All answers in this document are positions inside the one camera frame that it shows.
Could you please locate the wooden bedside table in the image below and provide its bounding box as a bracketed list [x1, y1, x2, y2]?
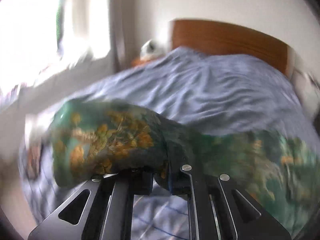
[131, 57, 152, 67]

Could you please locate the white window cabinet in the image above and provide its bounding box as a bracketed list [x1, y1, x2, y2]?
[1, 52, 114, 140]

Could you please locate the green printed silk jacket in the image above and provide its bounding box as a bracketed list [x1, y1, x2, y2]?
[49, 98, 319, 237]

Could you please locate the brown wooden headboard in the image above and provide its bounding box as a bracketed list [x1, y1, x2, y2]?
[170, 18, 295, 77]

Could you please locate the blue checked bed cover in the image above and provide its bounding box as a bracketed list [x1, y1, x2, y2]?
[20, 47, 319, 239]

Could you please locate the beige curtain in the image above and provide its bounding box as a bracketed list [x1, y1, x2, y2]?
[109, 0, 136, 73]

